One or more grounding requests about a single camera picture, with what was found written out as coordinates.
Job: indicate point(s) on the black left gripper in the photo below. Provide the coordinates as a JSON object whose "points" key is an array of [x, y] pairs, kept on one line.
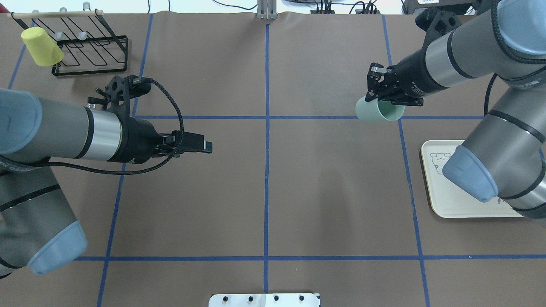
{"points": [[139, 140]]}

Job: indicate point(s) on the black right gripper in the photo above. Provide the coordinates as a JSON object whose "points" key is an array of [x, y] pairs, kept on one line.
{"points": [[413, 78]]}

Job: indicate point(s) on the mint green cup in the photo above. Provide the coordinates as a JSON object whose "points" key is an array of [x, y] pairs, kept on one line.
{"points": [[377, 111]]}

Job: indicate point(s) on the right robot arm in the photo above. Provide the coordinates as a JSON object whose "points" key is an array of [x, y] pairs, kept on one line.
{"points": [[506, 41]]}

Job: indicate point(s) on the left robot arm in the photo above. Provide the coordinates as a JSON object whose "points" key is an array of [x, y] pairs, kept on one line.
{"points": [[39, 229]]}

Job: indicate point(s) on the cream rabbit tray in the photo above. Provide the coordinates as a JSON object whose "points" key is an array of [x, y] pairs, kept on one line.
{"points": [[456, 187]]}

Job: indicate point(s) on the yellow cup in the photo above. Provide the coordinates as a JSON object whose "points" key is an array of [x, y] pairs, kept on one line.
{"points": [[42, 48]]}

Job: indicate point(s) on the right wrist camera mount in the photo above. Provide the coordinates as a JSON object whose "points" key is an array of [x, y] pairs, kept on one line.
{"points": [[436, 23]]}

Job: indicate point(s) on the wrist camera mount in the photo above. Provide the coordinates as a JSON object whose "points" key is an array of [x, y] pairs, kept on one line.
{"points": [[436, 23], [121, 89]]}

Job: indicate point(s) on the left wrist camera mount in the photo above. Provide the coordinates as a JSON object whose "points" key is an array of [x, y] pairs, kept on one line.
{"points": [[121, 89]]}

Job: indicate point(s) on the aluminium frame post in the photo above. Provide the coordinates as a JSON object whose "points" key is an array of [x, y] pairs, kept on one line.
{"points": [[267, 10]]}

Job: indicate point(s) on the black wire cup rack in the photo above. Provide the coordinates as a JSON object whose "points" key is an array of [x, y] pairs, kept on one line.
{"points": [[88, 42]]}

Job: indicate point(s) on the white camera stand column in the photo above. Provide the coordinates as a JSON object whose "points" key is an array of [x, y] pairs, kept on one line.
{"points": [[265, 300]]}

